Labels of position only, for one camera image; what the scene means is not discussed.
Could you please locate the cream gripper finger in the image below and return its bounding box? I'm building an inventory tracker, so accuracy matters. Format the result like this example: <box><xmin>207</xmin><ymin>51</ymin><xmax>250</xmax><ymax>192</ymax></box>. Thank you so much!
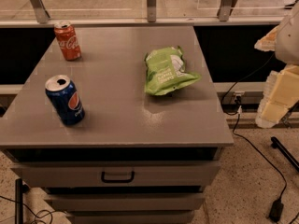
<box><xmin>255</xmin><ymin>64</ymin><xmax>299</xmax><ymax>128</ymax></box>
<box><xmin>254</xmin><ymin>26</ymin><xmax>278</xmax><ymax>51</ymax></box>

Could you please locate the green rice chip bag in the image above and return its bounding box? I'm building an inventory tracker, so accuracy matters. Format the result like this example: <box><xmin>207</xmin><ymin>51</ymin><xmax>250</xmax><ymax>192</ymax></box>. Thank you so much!
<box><xmin>144</xmin><ymin>47</ymin><xmax>201</xmax><ymax>96</ymax></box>

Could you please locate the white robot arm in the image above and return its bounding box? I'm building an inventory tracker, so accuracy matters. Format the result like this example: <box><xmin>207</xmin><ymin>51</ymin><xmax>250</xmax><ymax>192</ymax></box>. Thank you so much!
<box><xmin>254</xmin><ymin>4</ymin><xmax>299</xmax><ymax>128</ymax></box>

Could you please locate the red coke can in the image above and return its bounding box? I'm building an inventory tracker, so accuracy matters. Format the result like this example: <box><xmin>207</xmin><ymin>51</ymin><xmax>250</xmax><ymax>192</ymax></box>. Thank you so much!
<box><xmin>54</xmin><ymin>21</ymin><xmax>81</xmax><ymax>61</ymax></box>

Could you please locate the blue pepsi can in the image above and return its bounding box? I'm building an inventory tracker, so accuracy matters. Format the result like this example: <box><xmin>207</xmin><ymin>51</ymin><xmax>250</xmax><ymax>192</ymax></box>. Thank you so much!
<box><xmin>45</xmin><ymin>75</ymin><xmax>85</xmax><ymax>126</ymax></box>

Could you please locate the black stand leg right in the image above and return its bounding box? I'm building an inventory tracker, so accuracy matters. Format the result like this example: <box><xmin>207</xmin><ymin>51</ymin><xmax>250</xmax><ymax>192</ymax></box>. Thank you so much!
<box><xmin>271</xmin><ymin>136</ymin><xmax>299</xmax><ymax>172</ymax></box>

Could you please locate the black stand leg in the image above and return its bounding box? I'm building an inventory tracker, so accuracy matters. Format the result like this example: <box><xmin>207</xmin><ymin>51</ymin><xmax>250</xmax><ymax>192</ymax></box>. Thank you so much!
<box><xmin>15</xmin><ymin>178</ymin><xmax>23</xmax><ymax>224</ymax></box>
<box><xmin>271</xmin><ymin>136</ymin><xmax>299</xmax><ymax>172</ymax></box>

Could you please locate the grey drawer cabinet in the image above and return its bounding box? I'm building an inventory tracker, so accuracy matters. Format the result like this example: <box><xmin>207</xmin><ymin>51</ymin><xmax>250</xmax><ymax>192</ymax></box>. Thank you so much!
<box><xmin>0</xmin><ymin>26</ymin><xmax>233</xmax><ymax>224</ymax></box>

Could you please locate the metal window railing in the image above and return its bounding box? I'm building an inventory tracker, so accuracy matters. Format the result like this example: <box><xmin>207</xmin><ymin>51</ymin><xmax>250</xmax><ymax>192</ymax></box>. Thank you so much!
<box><xmin>0</xmin><ymin>0</ymin><xmax>287</xmax><ymax>26</ymax></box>

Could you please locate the black stand leg left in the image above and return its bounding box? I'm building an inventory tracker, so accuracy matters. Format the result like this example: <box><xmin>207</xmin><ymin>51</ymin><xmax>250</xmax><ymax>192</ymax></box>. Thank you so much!
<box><xmin>15</xmin><ymin>178</ymin><xmax>23</xmax><ymax>224</ymax></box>

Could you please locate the wall power outlet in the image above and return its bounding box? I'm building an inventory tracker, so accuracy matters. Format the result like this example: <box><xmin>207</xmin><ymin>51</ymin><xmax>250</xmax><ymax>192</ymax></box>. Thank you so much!
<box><xmin>233</xmin><ymin>91</ymin><xmax>245</xmax><ymax>105</ymax></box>

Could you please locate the black power cable with adapter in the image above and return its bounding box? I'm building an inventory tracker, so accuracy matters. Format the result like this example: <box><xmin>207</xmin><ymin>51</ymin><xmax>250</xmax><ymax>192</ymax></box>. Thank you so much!
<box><xmin>220</xmin><ymin>52</ymin><xmax>288</xmax><ymax>224</ymax></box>

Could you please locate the black drawer handle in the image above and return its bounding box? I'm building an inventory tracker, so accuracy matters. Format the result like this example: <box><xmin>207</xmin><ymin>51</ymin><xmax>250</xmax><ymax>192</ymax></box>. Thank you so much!
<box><xmin>100</xmin><ymin>171</ymin><xmax>135</xmax><ymax>184</ymax></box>

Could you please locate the thin black floor cable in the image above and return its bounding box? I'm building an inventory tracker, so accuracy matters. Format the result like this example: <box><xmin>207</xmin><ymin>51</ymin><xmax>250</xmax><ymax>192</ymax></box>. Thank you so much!
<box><xmin>0</xmin><ymin>195</ymin><xmax>60</xmax><ymax>224</ymax></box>

